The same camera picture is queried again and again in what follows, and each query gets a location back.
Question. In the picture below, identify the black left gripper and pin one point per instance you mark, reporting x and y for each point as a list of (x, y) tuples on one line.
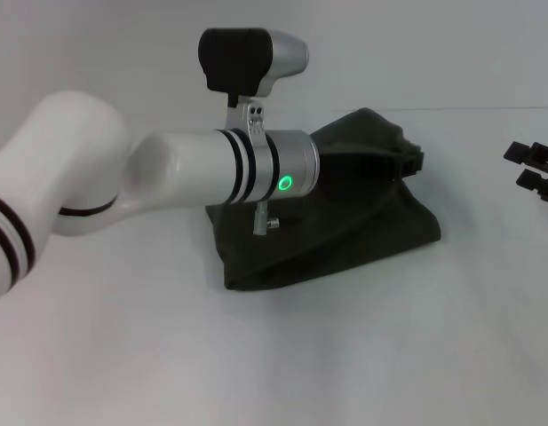
[(358, 165)]

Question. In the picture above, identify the dark green FREE t-shirt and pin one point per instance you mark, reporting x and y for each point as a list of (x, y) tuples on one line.
[(335, 235)]

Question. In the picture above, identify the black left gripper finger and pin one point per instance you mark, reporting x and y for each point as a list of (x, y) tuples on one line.
[(533, 153), (537, 182)]

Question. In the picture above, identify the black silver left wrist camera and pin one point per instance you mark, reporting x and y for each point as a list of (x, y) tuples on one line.
[(242, 57)]

